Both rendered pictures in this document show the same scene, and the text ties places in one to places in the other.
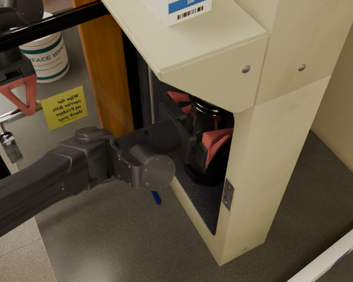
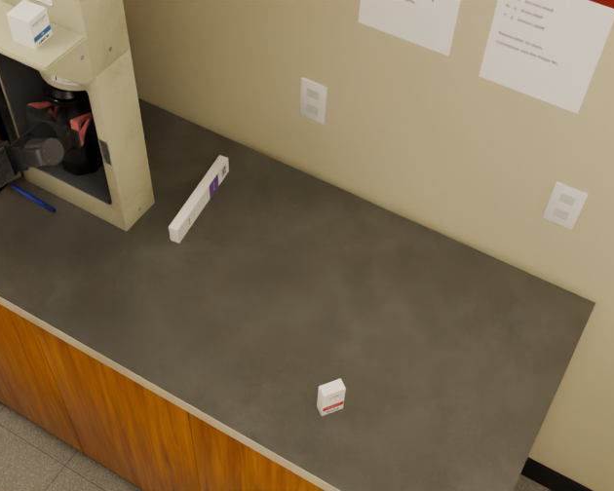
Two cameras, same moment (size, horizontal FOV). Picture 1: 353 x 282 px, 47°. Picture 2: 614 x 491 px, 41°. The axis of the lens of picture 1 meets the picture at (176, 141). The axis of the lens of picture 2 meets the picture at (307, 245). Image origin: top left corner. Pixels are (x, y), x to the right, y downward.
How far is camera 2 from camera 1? 1.25 m
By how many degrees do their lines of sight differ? 21
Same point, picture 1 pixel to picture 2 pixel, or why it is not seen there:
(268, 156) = (118, 111)
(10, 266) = not seen: outside the picture
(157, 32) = (32, 53)
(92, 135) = not seen: outside the picture
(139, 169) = (40, 151)
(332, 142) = (182, 112)
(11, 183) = not seen: outside the picture
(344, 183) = (202, 138)
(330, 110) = (168, 84)
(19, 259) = not seen: outside the picture
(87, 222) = not seen: outside the picture
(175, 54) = (47, 59)
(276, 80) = (99, 59)
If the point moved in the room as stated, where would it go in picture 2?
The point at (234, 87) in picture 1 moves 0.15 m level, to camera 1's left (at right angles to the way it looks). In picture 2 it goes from (80, 68) to (2, 94)
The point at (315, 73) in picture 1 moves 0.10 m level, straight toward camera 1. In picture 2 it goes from (119, 50) to (118, 82)
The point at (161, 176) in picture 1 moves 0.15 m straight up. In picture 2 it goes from (56, 153) to (40, 98)
